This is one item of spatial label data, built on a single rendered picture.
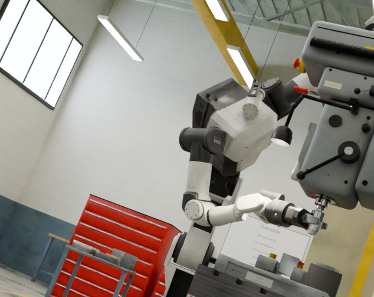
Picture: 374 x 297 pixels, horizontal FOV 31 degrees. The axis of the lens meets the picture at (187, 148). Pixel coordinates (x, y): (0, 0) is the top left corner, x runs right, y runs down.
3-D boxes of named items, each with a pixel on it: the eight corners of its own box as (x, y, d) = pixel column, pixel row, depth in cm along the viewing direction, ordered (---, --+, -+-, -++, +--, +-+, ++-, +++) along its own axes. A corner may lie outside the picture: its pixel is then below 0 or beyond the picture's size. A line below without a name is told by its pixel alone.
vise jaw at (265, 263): (254, 266, 203) (259, 253, 204) (262, 272, 217) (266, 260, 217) (272, 272, 201) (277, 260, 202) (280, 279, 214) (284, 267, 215)
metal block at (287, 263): (276, 270, 205) (283, 252, 206) (279, 273, 211) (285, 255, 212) (292, 276, 203) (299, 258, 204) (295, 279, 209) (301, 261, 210)
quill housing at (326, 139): (293, 181, 220) (325, 95, 227) (303, 197, 239) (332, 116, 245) (350, 198, 213) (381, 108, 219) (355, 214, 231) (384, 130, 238)
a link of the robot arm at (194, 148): (179, 160, 260) (183, 125, 261) (193, 164, 267) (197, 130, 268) (202, 161, 252) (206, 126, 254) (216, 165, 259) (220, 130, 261)
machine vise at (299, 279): (210, 273, 206) (223, 240, 208) (222, 280, 220) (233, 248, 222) (320, 316, 193) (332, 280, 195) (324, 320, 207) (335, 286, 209)
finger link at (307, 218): (317, 226, 220) (302, 222, 225) (321, 217, 221) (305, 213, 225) (315, 224, 219) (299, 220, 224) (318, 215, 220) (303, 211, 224)
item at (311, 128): (289, 177, 230) (310, 121, 234) (291, 180, 234) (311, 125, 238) (301, 180, 228) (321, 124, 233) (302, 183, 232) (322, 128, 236)
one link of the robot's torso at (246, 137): (171, 150, 290) (186, 90, 264) (226, 122, 308) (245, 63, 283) (216, 195, 277) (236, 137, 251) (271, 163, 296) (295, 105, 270)
